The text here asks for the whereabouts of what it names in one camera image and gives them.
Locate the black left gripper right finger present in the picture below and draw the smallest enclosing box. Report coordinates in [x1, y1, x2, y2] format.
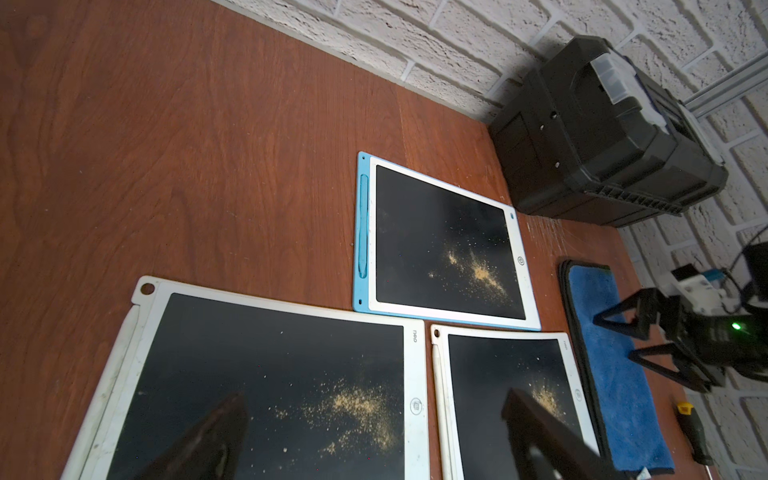
[501, 388, 625, 479]

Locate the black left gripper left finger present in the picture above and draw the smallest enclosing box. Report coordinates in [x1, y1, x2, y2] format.
[135, 393, 248, 479]

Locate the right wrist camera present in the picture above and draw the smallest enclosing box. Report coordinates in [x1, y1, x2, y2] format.
[671, 264, 726, 316]

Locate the small white drawing tablet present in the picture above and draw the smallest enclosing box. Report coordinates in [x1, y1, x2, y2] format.
[431, 325, 599, 479]

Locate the blue framed drawing tablet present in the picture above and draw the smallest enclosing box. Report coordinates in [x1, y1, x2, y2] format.
[352, 152, 542, 331]

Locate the right aluminium corner post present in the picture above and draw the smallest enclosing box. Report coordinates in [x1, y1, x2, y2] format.
[684, 52, 767, 118]

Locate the black yellow screwdriver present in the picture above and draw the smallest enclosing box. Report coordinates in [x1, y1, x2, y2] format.
[675, 402, 714, 480]

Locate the black plastic toolbox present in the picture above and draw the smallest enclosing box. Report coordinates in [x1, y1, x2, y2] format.
[489, 36, 728, 228]

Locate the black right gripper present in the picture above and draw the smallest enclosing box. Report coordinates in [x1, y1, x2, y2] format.
[593, 288, 767, 393]

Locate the blue microfiber cloth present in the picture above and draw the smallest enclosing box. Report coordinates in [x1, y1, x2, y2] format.
[558, 260, 675, 477]

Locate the large white drawing tablet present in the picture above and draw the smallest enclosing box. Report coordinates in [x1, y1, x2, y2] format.
[63, 276, 430, 479]

